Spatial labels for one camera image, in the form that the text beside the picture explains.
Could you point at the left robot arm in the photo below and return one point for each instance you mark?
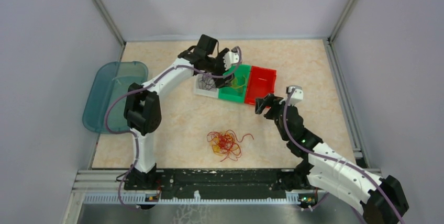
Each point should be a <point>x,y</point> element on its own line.
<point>143,103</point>

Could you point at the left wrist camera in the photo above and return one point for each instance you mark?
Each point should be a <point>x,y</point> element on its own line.
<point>232,58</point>

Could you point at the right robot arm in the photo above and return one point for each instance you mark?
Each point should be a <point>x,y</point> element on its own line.
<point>377,199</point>

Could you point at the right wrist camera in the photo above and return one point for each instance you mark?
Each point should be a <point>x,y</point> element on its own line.
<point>295,94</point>

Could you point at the white plastic bin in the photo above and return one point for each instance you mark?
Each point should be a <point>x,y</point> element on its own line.
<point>205,86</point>

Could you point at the teal translucent tray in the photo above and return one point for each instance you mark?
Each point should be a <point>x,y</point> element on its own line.
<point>112,81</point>

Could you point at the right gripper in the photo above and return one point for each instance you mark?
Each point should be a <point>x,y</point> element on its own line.
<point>270,100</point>

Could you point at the red plastic bin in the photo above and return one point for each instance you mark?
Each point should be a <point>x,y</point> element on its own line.
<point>261,82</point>

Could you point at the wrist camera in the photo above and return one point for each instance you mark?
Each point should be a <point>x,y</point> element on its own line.
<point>295,94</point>
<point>232,58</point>

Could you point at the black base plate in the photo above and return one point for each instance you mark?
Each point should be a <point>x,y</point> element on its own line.
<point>222,184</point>

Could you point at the green plastic bin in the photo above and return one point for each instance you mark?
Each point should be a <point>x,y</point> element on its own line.
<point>237,91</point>

